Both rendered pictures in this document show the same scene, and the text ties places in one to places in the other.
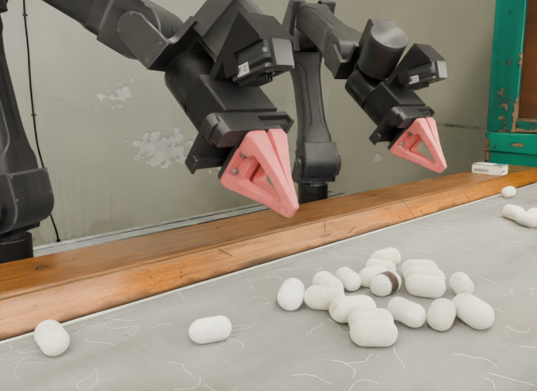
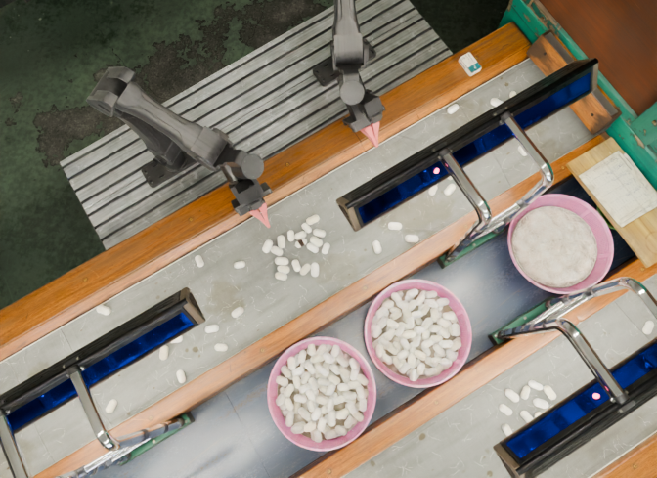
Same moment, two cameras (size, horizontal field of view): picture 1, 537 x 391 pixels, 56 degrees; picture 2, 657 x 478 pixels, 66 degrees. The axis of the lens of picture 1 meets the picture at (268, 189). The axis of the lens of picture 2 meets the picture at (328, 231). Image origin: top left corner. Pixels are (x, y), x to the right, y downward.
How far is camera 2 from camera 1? 1.20 m
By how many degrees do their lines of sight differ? 66
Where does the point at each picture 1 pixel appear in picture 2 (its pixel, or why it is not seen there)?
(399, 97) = (357, 114)
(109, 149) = not seen: outside the picture
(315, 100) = not seen: hidden behind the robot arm
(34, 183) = (174, 148)
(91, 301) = (207, 238)
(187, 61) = (226, 169)
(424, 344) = (294, 279)
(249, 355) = (248, 275)
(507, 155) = (519, 18)
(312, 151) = not seen: hidden behind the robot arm
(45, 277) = (192, 228)
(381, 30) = (347, 88)
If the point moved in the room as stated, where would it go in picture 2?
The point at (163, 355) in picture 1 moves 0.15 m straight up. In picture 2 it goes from (227, 270) to (213, 258)
